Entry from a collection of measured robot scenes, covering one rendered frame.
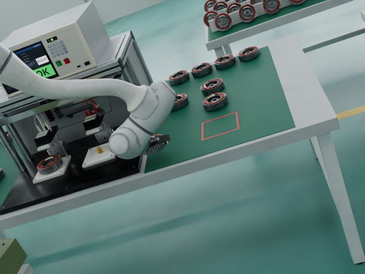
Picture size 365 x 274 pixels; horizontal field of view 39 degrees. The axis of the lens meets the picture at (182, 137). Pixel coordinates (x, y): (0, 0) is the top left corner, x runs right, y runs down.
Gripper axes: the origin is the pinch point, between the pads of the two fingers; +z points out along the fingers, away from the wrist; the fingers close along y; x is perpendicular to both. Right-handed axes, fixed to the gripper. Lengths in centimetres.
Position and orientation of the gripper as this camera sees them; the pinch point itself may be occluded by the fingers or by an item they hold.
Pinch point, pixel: (151, 144)
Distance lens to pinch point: 208.1
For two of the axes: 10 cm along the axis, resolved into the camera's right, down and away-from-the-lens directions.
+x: -2.8, -9.6, 0.8
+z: 1.9, 0.2, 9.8
